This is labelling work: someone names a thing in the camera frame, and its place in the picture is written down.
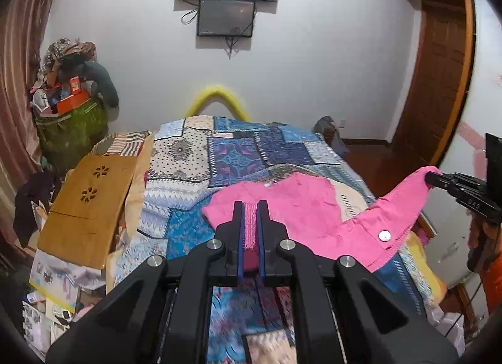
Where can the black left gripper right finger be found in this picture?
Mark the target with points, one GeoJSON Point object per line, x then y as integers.
{"type": "Point", "coordinates": [342, 312]}

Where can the dark clothes pile on chair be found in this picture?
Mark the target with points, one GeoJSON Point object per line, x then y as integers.
{"type": "Point", "coordinates": [326, 127]}

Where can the brown wooden door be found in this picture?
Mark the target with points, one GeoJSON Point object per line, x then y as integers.
{"type": "Point", "coordinates": [442, 72]}

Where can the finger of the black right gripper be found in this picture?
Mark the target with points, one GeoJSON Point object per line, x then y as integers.
{"type": "Point", "coordinates": [460, 186]}

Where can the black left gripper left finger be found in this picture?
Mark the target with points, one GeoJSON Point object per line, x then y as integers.
{"type": "Point", "coordinates": [160, 312]}

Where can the green bag with clutter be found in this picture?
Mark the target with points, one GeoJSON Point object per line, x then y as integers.
{"type": "Point", "coordinates": [70, 99]}

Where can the small black wall monitor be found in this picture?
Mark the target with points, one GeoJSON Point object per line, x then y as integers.
{"type": "Point", "coordinates": [225, 18]}

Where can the papers pile beside bed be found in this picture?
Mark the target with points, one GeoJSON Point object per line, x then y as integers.
{"type": "Point", "coordinates": [62, 293]}

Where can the pink knitted cardigan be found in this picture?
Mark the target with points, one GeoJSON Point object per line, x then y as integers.
{"type": "Point", "coordinates": [307, 206]}

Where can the pink striped curtain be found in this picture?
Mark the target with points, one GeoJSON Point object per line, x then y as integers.
{"type": "Point", "coordinates": [23, 24]}

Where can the wooden lap desk tray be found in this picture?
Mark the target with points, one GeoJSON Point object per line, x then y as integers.
{"type": "Point", "coordinates": [82, 221]}

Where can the blue patchwork bed quilt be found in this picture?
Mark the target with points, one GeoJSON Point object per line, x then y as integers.
{"type": "Point", "coordinates": [182, 166]}

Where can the right hand orange sleeve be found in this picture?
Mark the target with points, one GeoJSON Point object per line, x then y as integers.
{"type": "Point", "coordinates": [478, 226]}

